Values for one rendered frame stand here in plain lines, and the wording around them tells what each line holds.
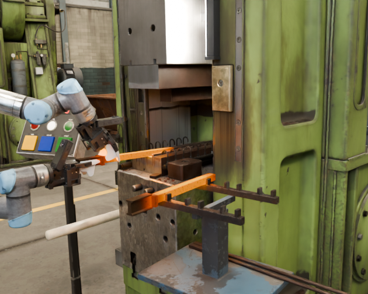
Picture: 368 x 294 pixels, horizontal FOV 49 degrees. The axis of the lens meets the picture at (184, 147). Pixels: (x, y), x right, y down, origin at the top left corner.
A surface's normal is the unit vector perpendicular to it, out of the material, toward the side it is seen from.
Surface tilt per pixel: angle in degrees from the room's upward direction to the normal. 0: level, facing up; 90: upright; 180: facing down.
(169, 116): 90
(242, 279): 0
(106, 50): 89
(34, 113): 90
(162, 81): 90
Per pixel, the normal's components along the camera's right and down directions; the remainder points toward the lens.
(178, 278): -0.02, -0.98
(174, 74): 0.69, 0.12
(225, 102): -0.72, 0.15
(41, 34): 0.58, -0.06
